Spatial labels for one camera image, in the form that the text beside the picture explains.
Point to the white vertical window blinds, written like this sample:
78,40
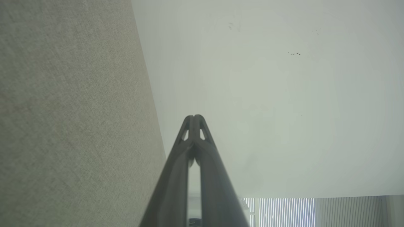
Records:
284,212

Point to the grey fabric sofa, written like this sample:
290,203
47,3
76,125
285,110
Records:
69,110

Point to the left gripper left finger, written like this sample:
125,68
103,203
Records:
172,189

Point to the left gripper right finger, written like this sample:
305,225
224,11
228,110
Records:
217,195

